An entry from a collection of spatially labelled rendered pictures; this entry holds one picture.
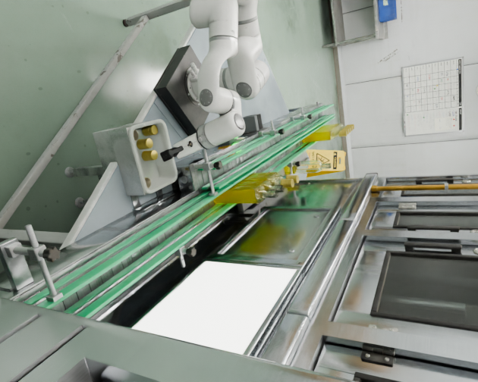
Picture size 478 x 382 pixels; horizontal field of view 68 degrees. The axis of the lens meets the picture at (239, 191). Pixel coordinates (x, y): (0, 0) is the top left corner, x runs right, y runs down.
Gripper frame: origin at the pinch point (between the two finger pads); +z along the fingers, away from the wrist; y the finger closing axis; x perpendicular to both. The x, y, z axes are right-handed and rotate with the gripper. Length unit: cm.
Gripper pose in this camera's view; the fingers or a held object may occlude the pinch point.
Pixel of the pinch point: (171, 153)
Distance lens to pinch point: 121.0
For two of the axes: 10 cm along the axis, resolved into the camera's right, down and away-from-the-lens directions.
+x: -4.1, -9.0, -1.5
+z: -7.9, 2.6, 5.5
